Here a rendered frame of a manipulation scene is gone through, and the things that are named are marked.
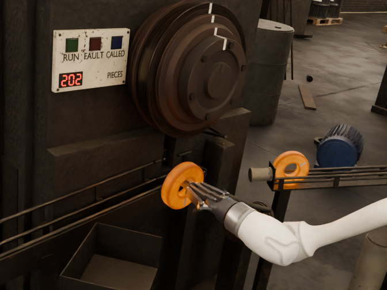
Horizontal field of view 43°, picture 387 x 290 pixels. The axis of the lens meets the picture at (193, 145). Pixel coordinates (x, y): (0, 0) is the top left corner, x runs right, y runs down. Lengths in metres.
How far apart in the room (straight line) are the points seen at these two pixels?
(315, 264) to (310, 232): 1.39
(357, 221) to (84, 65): 0.89
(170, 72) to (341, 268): 1.70
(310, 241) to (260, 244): 0.18
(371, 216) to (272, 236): 0.25
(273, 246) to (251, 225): 0.08
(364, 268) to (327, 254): 0.78
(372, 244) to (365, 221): 0.83
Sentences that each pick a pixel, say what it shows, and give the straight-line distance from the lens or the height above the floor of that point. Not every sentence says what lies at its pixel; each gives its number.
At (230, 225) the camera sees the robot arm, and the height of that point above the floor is 0.83.
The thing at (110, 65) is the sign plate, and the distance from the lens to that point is 1.61.
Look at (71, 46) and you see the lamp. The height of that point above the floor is 1.20.
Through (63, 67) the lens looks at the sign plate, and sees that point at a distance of 1.51.
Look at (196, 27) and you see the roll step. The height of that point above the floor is 1.28.
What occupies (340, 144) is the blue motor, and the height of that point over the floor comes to 0.31.
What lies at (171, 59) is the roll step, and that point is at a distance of 1.55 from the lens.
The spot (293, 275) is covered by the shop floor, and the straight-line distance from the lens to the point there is 2.71.
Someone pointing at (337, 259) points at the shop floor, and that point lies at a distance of 2.95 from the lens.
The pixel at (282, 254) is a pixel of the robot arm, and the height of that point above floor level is 0.83.
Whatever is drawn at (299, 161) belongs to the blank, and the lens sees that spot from 2.10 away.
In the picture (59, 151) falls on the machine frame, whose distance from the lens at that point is 1.59.
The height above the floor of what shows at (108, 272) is 0.60.
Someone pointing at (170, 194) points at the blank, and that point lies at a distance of 1.50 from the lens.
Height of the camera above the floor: 1.55
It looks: 23 degrees down
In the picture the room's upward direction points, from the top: 9 degrees clockwise
